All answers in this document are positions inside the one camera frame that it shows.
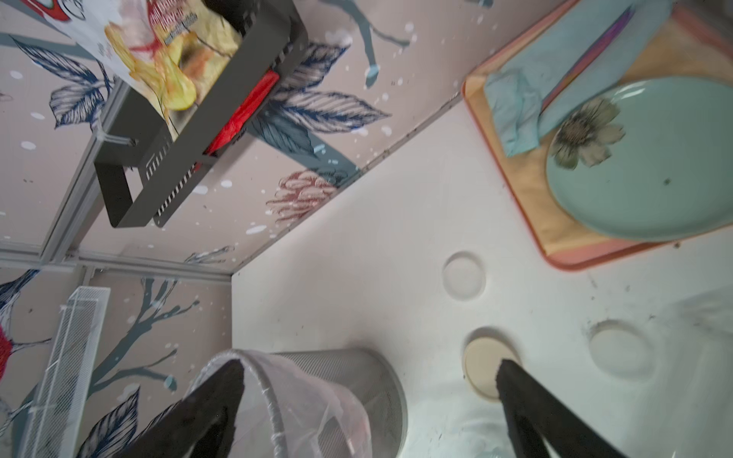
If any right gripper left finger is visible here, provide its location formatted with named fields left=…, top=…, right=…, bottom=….
left=118, top=361, right=245, bottom=458

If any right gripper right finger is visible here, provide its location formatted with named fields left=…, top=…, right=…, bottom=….
left=496, top=360, right=624, bottom=458

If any beige jar lid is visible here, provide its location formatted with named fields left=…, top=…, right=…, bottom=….
left=462, top=336, right=521, bottom=402

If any tall clear bean jar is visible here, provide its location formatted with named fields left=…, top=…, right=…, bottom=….
left=657, top=285, right=732, bottom=396

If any mesh waste bin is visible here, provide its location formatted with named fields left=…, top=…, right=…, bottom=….
left=188, top=347, right=408, bottom=458

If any teal plate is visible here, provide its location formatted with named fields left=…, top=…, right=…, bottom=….
left=546, top=76, right=732, bottom=242

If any teal folded cloth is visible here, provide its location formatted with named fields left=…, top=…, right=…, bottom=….
left=483, top=1, right=673, bottom=158

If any iridescent pink utensil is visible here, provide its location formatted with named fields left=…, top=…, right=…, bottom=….
left=540, top=5, right=636, bottom=112

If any red Chuba chips bag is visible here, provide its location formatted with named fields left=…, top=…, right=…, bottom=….
left=15, top=1, right=263, bottom=137

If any white wire mesh shelf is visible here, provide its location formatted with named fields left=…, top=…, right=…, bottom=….
left=19, top=286, right=111, bottom=457

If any black wall basket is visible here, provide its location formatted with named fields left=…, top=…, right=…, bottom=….
left=94, top=1, right=308, bottom=228

